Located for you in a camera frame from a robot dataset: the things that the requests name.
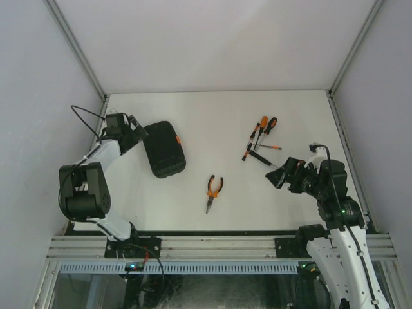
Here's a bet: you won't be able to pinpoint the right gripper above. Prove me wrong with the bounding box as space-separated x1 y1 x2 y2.
266 156 326 199

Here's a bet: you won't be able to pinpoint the black plastic tool case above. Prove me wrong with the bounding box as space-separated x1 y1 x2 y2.
144 120 186 179

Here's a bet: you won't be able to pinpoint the orange black needle-nose pliers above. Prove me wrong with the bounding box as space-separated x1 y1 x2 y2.
205 175 224 214

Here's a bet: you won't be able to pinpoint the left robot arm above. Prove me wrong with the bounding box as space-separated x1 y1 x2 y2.
58 113 148 258

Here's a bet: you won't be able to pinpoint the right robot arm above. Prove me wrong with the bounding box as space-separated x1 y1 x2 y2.
265 157 390 308

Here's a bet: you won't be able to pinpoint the small orange-tip precision screwdriver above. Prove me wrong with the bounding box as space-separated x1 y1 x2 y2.
260 145 282 150

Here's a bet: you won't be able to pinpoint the small black precision screwdriver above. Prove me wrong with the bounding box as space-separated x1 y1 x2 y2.
247 122 260 147

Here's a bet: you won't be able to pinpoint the black handled long tool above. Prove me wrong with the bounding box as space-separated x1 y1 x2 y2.
242 151 278 169

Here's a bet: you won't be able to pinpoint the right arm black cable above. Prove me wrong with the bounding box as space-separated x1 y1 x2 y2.
317 144 379 303

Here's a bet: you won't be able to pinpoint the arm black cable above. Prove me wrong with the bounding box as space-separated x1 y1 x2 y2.
70 104 107 140
317 144 379 303

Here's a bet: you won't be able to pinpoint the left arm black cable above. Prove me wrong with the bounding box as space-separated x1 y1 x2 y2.
70 104 107 140

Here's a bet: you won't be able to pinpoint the black orange handled screwdriver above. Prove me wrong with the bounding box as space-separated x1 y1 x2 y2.
254 117 277 151

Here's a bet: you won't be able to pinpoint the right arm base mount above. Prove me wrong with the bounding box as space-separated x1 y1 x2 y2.
274 224 328 259

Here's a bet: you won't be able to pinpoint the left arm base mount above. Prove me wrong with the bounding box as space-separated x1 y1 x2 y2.
104 230 162 259

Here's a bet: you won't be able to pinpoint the aluminium frame rail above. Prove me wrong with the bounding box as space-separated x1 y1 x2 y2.
46 234 398 260

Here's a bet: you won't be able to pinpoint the grey slotted cable duct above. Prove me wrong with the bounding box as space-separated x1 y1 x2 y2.
60 261 299 275

